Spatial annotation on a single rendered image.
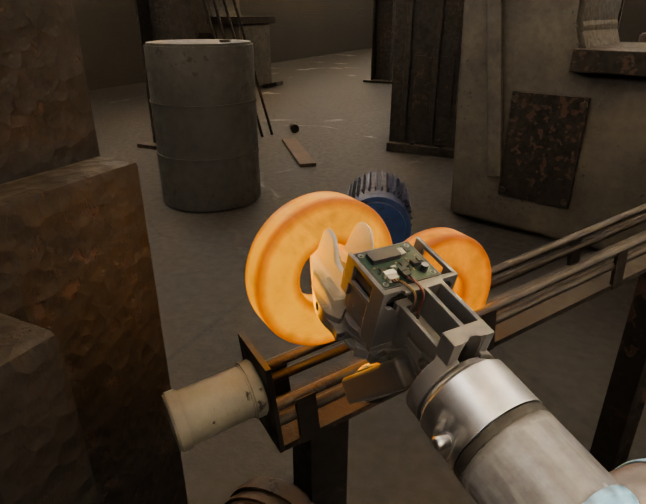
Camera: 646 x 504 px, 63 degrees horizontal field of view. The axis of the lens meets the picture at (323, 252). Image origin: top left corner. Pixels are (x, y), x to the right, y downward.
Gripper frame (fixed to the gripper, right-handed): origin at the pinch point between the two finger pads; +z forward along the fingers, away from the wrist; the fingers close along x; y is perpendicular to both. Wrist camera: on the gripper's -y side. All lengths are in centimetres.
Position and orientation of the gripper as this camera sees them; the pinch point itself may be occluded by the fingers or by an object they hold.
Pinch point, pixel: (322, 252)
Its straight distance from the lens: 52.5
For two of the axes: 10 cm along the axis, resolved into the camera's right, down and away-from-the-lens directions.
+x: -8.7, 2.0, -4.5
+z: -4.7, -5.8, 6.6
